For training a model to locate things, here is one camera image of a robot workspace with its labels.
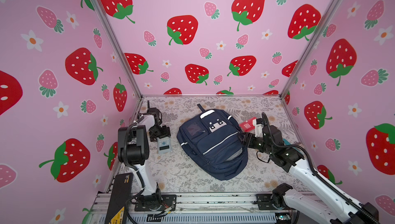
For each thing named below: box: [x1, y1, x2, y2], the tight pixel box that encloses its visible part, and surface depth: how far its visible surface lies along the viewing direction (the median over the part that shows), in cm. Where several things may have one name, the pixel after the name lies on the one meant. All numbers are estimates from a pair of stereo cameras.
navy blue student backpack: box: [176, 103, 249, 181], surface depth 86 cm
